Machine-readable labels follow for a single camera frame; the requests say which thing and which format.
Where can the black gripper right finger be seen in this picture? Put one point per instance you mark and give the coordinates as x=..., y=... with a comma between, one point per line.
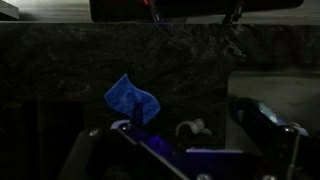
x=263, y=126

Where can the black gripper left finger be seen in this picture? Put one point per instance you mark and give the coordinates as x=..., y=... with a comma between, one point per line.
x=137, y=113

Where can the small white object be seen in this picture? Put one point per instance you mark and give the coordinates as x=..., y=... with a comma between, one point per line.
x=194, y=127

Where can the blue sponge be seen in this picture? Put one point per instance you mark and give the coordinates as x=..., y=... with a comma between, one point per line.
x=128, y=98

